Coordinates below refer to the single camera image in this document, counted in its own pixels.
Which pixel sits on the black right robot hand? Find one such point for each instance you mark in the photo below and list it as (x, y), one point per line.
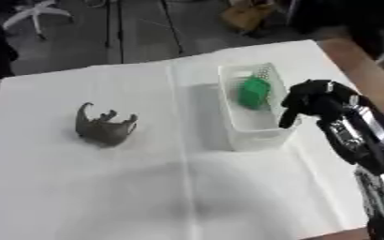
(316, 98)

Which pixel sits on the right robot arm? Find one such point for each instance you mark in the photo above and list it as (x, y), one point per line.
(364, 146)

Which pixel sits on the green toy object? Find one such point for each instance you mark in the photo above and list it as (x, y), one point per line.
(253, 92)

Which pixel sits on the white plastic basket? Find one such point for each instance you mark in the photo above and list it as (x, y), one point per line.
(250, 125)

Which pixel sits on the tan bag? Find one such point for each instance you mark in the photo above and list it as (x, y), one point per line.
(247, 14)

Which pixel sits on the black tripod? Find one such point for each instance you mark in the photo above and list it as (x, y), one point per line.
(119, 28)

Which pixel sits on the grey toy dinosaur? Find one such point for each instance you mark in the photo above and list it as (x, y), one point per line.
(103, 128)

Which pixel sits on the white office chair base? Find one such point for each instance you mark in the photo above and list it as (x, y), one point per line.
(35, 12)

